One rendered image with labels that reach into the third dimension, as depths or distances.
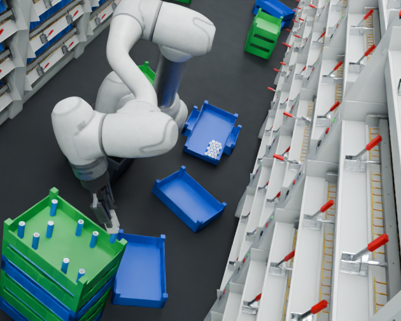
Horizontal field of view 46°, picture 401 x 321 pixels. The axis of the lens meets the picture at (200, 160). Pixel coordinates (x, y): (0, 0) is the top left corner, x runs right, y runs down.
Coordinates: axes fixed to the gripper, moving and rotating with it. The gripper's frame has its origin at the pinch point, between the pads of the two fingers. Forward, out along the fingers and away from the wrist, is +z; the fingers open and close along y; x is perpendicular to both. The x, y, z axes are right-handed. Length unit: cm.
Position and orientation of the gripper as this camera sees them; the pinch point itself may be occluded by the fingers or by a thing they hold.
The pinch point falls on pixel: (111, 221)
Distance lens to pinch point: 140.9
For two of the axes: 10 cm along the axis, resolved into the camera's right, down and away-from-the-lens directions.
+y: -0.2, 6.7, -7.4
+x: 9.9, -0.8, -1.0
